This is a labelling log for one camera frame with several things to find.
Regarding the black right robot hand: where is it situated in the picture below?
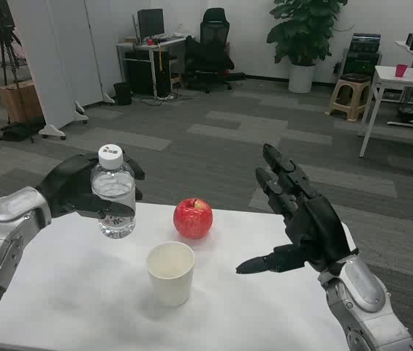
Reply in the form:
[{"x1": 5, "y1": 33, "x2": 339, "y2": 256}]
[{"x1": 235, "y1": 143, "x2": 360, "y2": 276}]

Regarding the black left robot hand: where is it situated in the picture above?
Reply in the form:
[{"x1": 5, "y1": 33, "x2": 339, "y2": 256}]
[{"x1": 36, "y1": 148, "x2": 145, "y2": 221}]

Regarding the clear plastic water bottle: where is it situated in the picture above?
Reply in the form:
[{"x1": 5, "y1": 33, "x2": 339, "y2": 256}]
[{"x1": 91, "y1": 145, "x2": 137, "y2": 240}]

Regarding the black bag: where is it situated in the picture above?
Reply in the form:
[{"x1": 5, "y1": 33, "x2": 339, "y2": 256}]
[{"x1": 0, "y1": 116, "x2": 46, "y2": 143}]

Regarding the brown cardboard box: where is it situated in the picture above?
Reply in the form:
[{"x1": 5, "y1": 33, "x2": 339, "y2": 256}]
[{"x1": 0, "y1": 82, "x2": 43, "y2": 124}]

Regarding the black trash bin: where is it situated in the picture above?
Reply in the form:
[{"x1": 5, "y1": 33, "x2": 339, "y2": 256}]
[{"x1": 113, "y1": 82, "x2": 133, "y2": 106}]

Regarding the red apple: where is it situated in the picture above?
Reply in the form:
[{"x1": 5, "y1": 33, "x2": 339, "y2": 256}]
[{"x1": 173, "y1": 198, "x2": 214, "y2": 241}]

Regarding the white wheeled partition panel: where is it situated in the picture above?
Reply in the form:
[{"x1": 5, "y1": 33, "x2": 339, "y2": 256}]
[
  {"x1": 7, "y1": 0, "x2": 90, "y2": 140},
  {"x1": 81, "y1": 0, "x2": 136, "y2": 105}
]

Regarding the black computer tower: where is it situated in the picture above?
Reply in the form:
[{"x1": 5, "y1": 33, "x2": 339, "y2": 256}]
[{"x1": 123, "y1": 50, "x2": 171, "y2": 98}]

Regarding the beige plastic stool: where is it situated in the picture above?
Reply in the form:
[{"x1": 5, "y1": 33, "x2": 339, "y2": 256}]
[{"x1": 325, "y1": 72, "x2": 372, "y2": 121}]

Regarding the white paper cup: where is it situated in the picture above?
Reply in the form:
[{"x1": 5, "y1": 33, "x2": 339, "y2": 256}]
[{"x1": 146, "y1": 241, "x2": 196, "y2": 308}]

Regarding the white round plant pot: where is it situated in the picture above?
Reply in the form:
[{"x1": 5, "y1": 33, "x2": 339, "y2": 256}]
[{"x1": 287, "y1": 64, "x2": 317, "y2": 94}]

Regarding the white office desk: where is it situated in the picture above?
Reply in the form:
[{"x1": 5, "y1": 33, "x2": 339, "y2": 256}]
[{"x1": 115, "y1": 34, "x2": 189, "y2": 99}]

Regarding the white metal-legged table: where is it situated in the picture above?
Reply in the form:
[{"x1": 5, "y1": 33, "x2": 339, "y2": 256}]
[{"x1": 358, "y1": 65, "x2": 413, "y2": 159}]

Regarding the black equipment rack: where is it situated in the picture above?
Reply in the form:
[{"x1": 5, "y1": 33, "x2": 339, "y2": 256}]
[{"x1": 343, "y1": 33, "x2": 383, "y2": 80}]

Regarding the black computer monitor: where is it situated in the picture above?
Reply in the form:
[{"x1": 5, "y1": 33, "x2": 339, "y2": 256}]
[{"x1": 137, "y1": 7, "x2": 166, "y2": 37}]

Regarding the green leafy potted plant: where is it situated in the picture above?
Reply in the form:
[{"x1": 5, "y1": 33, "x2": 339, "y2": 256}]
[{"x1": 266, "y1": 0, "x2": 349, "y2": 67}]

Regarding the black mesh office chair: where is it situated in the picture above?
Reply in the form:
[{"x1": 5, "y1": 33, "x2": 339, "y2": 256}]
[{"x1": 183, "y1": 7, "x2": 246, "y2": 94}]

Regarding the black camera tripod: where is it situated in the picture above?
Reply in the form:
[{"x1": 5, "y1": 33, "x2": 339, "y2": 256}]
[{"x1": 0, "y1": 0, "x2": 29, "y2": 88}]

